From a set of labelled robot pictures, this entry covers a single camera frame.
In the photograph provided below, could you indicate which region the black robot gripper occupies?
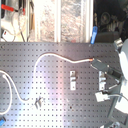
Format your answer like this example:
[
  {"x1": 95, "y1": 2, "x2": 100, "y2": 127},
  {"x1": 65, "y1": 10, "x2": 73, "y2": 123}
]
[{"x1": 91, "y1": 59, "x2": 109, "y2": 72}]

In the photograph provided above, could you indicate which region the white cable with orange tip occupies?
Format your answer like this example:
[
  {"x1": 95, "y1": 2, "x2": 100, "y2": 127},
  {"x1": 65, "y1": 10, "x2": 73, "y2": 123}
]
[{"x1": 0, "y1": 51, "x2": 95, "y2": 114}]

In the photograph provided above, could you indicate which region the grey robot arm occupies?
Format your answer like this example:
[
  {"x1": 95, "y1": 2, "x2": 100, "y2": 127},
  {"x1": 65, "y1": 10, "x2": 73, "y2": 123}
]
[{"x1": 91, "y1": 39, "x2": 128, "y2": 114}]

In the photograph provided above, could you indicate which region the white connector block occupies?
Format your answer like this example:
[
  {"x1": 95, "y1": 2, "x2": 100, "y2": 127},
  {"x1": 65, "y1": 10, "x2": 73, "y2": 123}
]
[{"x1": 95, "y1": 92, "x2": 109, "y2": 102}]

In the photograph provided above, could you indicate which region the black perforated breadboard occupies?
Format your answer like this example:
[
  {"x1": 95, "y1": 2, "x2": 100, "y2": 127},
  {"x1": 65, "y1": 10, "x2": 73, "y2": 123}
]
[{"x1": 0, "y1": 41, "x2": 128, "y2": 128}]

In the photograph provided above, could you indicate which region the small metal clip lower left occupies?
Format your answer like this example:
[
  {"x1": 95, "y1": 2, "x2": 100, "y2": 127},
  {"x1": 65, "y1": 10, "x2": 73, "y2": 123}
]
[{"x1": 35, "y1": 97, "x2": 42, "y2": 109}]

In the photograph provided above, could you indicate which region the blue object bottom left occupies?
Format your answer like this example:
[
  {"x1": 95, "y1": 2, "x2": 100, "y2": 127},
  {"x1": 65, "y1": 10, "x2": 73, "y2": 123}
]
[{"x1": 0, "y1": 116, "x2": 6, "y2": 126}]

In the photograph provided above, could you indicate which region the metal cable clip right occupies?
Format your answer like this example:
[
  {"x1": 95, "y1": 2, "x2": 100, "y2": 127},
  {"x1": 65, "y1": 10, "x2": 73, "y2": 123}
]
[{"x1": 99, "y1": 71, "x2": 106, "y2": 91}]

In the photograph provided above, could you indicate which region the metal cable clip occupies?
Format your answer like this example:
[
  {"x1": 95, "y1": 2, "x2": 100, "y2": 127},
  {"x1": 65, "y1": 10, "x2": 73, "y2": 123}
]
[
  {"x1": 99, "y1": 71, "x2": 106, "y2": 91},
  {"x1": 70, "y1": 71, "x2": 76, "y2": 91}
]

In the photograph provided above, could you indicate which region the metal cable clip centre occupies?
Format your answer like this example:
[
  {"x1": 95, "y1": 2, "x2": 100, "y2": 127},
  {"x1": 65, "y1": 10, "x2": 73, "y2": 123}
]
[{"x1": 70, "y1": 71, "x2": 76, "y2": 91}]

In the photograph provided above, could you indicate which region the blue handled tool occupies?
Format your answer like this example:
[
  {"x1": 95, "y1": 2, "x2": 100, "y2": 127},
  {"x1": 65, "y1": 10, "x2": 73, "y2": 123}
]
[{"x1": 90, "y1": 26, "x2": 98, "y2": 45}]

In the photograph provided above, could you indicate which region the aluminium frame profile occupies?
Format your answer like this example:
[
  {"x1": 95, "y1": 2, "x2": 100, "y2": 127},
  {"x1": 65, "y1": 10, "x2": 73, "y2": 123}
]
[{"x1": 54, "y1": 0, "x2": 61, "y2": 43}]

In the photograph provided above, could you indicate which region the red handled tool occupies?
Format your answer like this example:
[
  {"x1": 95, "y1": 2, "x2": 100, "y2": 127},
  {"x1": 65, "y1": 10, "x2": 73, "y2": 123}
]
[{"x1": 0, "y1": 4, "x2": 26, "y2": 16}]

